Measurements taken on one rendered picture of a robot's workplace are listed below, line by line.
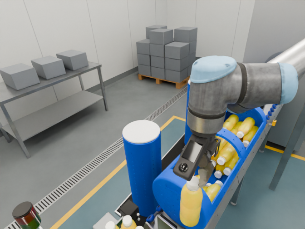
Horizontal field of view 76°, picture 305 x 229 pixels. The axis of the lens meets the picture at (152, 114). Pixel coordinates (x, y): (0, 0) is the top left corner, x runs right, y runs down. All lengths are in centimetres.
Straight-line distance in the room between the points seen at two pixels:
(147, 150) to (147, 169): 18
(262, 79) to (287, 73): 5
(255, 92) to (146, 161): 111
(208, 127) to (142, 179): 118
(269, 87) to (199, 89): 14
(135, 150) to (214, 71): 105
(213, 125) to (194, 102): 7
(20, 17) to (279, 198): 416
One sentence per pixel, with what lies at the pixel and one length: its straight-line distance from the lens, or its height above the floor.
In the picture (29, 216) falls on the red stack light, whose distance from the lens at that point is 89.
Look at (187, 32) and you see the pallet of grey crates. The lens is 456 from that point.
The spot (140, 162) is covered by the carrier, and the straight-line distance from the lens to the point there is 145.
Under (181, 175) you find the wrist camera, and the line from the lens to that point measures 49.
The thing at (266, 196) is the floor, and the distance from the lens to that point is 255.
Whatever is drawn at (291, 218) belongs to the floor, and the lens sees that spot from 249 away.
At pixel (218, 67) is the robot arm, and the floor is 176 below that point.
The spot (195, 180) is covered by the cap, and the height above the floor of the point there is 140.
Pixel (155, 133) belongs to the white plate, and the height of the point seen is 104.
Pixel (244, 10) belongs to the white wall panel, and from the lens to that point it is 583.
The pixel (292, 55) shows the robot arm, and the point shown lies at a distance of 69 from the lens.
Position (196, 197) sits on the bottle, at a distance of 65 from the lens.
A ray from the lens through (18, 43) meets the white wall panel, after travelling 380.
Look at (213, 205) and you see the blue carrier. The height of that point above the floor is 113.
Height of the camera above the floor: 189
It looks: 32 degrees down
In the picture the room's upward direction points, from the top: 3 degrees counter-clockwise
